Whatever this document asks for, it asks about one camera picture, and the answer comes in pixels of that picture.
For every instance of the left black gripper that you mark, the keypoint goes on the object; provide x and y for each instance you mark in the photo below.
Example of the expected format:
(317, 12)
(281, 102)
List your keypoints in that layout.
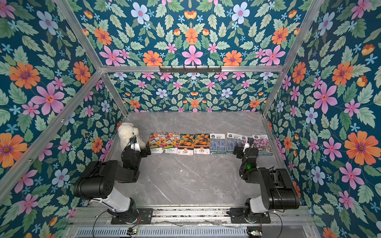
(148, 152)

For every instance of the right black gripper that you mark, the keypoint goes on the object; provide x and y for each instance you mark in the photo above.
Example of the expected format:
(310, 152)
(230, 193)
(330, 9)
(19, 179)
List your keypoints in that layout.
(241, 150)

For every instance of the pink flowers seed packet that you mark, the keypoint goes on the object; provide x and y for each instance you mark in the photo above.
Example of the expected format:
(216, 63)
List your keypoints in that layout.
(261, 142)
(244, 140)

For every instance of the lavender seed packet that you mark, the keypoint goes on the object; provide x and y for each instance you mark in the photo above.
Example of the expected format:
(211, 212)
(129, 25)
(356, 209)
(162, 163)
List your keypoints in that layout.
(217, 143)
(232, 140)

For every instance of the colourful roses seed packet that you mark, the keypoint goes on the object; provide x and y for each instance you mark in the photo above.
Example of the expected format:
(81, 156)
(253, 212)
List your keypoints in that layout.
(156, 142)

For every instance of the mixed flowers seed packet top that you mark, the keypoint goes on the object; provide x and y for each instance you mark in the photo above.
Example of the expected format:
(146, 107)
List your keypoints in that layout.
(171, 142)

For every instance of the orange marigold seed packet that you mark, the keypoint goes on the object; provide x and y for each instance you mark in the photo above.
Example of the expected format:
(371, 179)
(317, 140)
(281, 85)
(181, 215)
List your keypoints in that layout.
(202, 144)
(186, 145)

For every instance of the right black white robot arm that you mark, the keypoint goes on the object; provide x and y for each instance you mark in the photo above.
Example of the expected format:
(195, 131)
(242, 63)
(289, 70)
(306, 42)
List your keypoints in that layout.
(277, 192)

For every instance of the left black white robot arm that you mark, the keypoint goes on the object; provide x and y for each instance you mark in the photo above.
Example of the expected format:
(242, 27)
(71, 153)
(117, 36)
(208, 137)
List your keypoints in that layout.
(97, 183)

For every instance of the white plush teddy bear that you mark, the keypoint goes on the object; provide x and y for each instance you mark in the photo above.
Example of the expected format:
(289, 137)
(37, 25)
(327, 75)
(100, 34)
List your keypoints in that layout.
(127, 131)

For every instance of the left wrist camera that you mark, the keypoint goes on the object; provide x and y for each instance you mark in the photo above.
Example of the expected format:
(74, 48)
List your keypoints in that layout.
(133, 143)

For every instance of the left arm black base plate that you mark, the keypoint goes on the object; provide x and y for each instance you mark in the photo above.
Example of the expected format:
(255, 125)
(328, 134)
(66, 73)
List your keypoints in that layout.
(143, 216)

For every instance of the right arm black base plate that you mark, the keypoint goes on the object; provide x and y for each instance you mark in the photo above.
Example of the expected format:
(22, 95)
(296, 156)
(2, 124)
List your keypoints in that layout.
(245, 216)

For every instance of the aluminium front rail frame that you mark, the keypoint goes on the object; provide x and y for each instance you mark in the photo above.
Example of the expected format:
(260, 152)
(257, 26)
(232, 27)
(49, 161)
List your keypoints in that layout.
(192, 215)

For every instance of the white slotted cable duct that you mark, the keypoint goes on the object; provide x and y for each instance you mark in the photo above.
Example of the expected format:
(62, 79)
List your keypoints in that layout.
(162, 232)

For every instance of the black hook rail on wall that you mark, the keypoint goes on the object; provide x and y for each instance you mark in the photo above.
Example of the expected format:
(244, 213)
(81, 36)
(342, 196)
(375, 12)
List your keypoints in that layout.
(190, 69)

